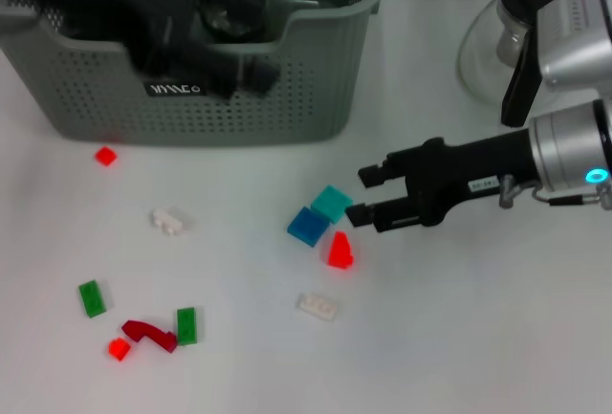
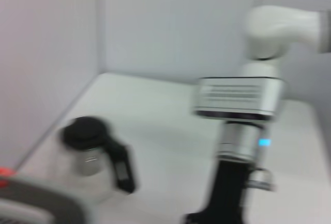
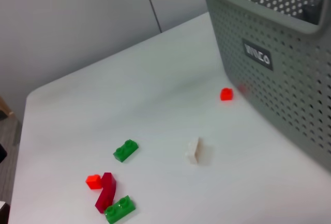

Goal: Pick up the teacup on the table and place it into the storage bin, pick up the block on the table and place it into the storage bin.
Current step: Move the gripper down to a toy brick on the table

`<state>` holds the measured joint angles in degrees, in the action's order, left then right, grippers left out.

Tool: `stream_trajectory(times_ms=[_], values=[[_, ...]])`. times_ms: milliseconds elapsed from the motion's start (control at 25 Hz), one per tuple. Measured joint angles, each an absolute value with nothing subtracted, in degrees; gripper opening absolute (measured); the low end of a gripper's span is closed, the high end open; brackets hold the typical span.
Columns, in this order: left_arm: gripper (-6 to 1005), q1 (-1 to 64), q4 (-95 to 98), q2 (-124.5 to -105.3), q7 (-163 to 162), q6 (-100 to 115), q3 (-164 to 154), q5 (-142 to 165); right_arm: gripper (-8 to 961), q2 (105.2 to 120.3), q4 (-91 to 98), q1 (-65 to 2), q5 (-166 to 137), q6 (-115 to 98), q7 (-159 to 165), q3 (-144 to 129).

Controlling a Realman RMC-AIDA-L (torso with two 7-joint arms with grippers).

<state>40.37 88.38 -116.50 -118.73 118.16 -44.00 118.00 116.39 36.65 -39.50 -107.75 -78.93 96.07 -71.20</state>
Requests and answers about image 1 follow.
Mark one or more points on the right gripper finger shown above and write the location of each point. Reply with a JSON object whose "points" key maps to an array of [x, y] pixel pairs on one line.
{"points": [[387, 215], [380, 172]]}

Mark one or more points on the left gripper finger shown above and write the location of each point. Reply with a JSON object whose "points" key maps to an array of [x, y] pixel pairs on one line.
{"points": [[244, 77]]}

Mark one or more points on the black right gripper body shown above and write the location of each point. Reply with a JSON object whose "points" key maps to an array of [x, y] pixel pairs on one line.
{"points": [[459, 170]]}

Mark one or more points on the teal square building block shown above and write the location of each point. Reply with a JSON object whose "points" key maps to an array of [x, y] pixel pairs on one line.
{"points": [[332, 202]]}

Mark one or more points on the glass teacup black sleeve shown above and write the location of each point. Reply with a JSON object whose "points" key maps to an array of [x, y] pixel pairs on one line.
{"points": [[234, 3]]}

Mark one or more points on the small white building block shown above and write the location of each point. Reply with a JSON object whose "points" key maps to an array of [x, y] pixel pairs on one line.
{"points": [[167, 223]]}

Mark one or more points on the green building block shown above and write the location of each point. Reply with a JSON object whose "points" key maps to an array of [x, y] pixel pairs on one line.
{"points": [[186, 327], [92, 299]]}

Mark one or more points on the dark red arch block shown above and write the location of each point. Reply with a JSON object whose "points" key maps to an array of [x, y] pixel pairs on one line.
{"points": [[143, 330]]}

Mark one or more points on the bright red small cube block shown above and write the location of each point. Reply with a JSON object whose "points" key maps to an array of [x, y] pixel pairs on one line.
{"points": [[118, 350]]}

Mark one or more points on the grey perforated storage bin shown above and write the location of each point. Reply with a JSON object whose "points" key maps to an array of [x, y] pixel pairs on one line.
{"points": [[287, 98]]}

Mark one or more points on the bright red slope block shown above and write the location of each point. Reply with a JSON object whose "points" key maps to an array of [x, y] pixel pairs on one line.
{"points": [[340, 250]]}

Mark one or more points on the blue square building block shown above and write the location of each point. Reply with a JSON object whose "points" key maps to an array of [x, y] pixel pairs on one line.
{"points": [[308, 227]]}

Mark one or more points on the white flat plate block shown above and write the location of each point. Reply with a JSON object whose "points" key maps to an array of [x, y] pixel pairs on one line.
{"points": [[318, 307]]}

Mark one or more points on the small red building block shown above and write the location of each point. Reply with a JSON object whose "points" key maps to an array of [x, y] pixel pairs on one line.
{"points": [[106, 156]]}

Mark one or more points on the glass teapot black lid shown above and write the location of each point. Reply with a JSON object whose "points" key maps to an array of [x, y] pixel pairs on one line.
{"points": [[518, 93]]}

